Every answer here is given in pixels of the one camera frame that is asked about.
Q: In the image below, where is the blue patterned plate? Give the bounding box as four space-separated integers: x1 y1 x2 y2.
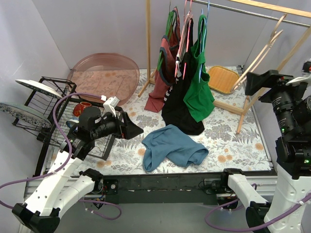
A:
0 102 52 128

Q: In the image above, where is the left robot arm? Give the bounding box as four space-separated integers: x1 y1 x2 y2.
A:
12 106 143 233

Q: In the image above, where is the blue hanger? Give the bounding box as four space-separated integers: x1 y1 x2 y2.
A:
198 1 210 83

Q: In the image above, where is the blue tank top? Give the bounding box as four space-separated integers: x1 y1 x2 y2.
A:
142 124 209 172

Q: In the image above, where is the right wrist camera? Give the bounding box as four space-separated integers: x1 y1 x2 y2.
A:
286 59 311 87

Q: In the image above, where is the black wire dish rack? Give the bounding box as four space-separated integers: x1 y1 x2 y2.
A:
12 76 125 178

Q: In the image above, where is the purple cable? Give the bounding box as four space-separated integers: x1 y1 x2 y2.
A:
0 92 122 220
204 183 311 230

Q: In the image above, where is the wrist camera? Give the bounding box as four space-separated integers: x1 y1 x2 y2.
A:
101 95 120 117
286 59 311 87

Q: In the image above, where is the wooden clothes rack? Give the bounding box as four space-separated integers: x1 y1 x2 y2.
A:
138 0 311 134

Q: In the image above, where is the floral tablecloth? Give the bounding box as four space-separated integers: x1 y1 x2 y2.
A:
73 69 271 176

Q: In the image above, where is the empty wooden hanger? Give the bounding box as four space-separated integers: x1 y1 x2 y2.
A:
230 13 287 92

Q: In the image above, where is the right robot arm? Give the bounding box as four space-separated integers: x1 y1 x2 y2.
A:
220 70 311 233

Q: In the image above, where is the woven bamboo tray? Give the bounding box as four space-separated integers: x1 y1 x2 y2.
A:
208 66 239 94

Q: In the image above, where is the green tank top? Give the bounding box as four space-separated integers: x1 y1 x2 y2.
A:
184 15 214 122

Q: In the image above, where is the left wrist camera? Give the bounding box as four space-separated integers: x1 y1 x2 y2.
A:
101 95 120 117

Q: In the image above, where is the black tank top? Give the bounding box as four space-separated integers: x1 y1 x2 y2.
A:
161 18 206 136

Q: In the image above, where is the red tank top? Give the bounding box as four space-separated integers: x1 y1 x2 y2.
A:
144 6 182 113

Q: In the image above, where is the green hanger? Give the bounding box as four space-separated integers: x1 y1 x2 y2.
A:
156 6 179 71

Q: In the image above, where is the white plate upper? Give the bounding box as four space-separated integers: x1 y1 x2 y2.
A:
15 80 62 99

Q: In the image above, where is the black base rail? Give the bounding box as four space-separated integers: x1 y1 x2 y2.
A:
104 172 234 204

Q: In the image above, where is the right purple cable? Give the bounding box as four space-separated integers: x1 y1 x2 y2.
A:
204 183 311 230

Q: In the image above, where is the pink hanger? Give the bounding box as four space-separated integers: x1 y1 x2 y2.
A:
175 0 192 78

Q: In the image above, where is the blue white bowl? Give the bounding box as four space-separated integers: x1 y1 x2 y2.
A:
66 120 79 129

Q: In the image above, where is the red floral bowl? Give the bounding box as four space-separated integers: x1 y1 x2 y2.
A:
72 101 92 117

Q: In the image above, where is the pink plastic basin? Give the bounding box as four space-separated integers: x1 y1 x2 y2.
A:
67 53 140 106

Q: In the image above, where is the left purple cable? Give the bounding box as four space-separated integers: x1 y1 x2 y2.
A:
0 92 122 220

